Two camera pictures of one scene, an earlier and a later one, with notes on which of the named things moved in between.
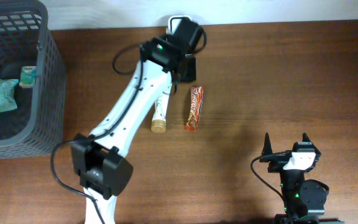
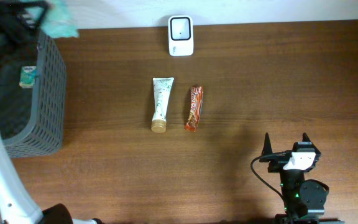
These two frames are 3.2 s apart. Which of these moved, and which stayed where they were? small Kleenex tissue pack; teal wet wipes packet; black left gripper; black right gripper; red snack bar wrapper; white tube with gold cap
Moved: teal wet wipes packet; black left gripper
Stayed: small Kleenex tissue pack; red snack bar wrapper; white tube with gold cap; black right gripper
